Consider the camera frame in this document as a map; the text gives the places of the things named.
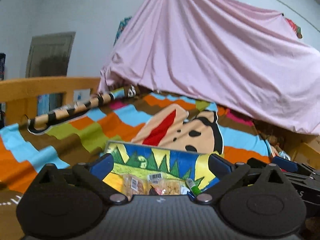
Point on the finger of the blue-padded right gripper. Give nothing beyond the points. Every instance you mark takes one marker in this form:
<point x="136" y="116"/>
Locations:
<point x="285" y="164"/>
<point x="256" y="166"/>

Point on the grey wooden door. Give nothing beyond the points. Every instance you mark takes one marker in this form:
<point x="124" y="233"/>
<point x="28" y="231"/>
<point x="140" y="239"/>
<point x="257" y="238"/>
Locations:
<point x="49" y="54"/>

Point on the colourful painted tray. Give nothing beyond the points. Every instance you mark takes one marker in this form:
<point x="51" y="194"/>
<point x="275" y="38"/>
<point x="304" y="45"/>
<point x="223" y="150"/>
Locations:
<point x="141" y="160"/>

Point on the wooden bed rail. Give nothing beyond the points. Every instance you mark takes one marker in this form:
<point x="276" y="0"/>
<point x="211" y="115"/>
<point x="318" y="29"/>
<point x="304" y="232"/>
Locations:
<point x="20" y="95"/>

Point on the brown biscuit packet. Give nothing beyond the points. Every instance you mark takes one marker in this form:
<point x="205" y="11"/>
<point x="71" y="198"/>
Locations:
<point x="132" y="185"/>

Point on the colourful wall poster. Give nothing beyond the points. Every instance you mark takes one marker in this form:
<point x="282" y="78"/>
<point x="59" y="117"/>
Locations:
<point x="122" y="25"/>

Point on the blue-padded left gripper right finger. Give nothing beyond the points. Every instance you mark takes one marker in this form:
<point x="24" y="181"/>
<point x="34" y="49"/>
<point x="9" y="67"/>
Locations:
<point x="219" y="166"/>

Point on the cardboard box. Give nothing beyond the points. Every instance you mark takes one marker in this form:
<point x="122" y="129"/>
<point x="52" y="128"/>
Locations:
<point x="305" y="149"/>

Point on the white red snack packet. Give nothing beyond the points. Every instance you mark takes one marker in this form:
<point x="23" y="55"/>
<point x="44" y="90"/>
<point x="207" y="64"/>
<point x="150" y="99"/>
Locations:
<point x="159" y="184"/>

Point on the pink draped bed sheet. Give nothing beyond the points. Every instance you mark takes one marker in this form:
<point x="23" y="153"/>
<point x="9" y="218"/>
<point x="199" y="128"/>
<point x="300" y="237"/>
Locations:
<point x="246" y="58"/>

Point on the colourful cartoon blanket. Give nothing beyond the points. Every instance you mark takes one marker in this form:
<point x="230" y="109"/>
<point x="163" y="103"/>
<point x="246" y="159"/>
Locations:
<point x="158" y="119"/>

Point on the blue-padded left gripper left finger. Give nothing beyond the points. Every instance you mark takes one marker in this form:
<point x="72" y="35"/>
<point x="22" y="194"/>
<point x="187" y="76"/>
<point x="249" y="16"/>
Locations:
<point x="102" y="166"/>

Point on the green snack tube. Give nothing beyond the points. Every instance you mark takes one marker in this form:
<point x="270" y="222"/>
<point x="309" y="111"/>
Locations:
<point x="193" y="187"/>

